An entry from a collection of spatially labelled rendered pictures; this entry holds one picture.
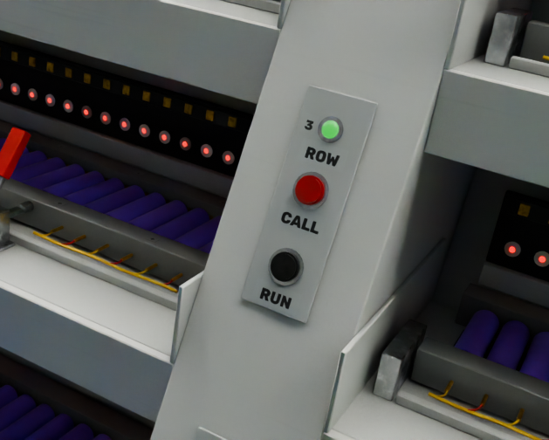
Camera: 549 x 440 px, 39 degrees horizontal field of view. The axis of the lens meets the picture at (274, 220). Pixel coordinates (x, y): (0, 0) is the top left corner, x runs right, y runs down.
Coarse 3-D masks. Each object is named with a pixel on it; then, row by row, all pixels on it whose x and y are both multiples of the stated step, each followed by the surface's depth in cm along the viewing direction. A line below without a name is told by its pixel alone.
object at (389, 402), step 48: (528, 240) 53; (432, 288) 55; (480, 288) 54; (528, 288) 53; (384, 336) 45; (432, 336) 51; (480, 336) 48; (528, 336) 50; (336, 384) 39; (384, 384) 44; (432, 384) 45; (480, 384) 44; (528, 384) 43; (336, 432) 41; (384, 432) 41; (432, 432) 42; (480, 432) 42; (528, 432) 43
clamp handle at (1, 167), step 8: (16, 128) 53; (8, 136) 53; (16, 136) 53; (24, 136) 53; (8, 144) 53; (16, 144) 52; (24, 144) 53; (0, 152) 53; (8, 152) 52; (16, 152) 52; (0, 160) 52; (8, 160) 52; (16, 160) 53; (0, 168) 52; (8, 168) 52; (0, 176) 52; (8, 176) 52; (0, 184) 52
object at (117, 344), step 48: (96, 144) 67; (0, 288) 49; (48, 288) 49; (96, 288) 50; (192, 288) 43; (0, 336) 50; (48, 336) 48; (96, 336) 46; (144, 336) 46; (96, 384) 47; (144, 384) 45
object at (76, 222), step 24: (0, 192) 57; (24, 192) 57; (24, 216) 57; (48, 216) 56; (72, 216) 55; (96, 216) 55; (48, 240) 54; (72, 240) 54; (96, 240) 54; (120, 240) 53; (144, 240) 53; (168, 240) 53; (144, 264) 53; (168, 264) 52; (192, 264) 51; (168, 288) 50
